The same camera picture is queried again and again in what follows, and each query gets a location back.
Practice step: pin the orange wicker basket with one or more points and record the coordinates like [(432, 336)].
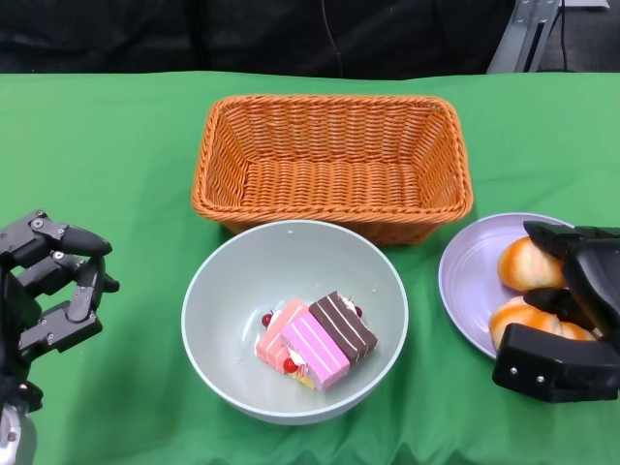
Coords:
[(334, 189)]

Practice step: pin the oblong orange striped bread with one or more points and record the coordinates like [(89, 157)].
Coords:
[(528, 266)]

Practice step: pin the brown chocolate cake slice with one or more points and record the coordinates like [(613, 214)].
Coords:
[(344, 327)]

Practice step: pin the pale green bowl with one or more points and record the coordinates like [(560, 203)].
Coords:
[(252, 276)]

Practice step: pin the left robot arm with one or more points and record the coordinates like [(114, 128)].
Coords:
[(14, 431)]

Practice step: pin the black backdrop cloth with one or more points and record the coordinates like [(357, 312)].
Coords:
[(145, 39)]

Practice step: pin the round orange striped bread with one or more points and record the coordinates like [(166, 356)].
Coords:
[(523, 317)]

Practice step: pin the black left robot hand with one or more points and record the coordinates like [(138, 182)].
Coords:
[(14, 310)]

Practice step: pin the lavender plate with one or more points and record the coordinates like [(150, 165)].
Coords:
[(470, 271)]

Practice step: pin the grey metal stand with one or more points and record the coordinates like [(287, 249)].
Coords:
[(511, 43)]

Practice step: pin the green tablecloth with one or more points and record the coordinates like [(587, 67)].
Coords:
[(97, 145)]

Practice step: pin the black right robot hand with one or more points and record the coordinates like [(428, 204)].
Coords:
[(596, 276)]

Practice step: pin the magenta striped cake slice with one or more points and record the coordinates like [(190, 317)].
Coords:
[(317, 349)]

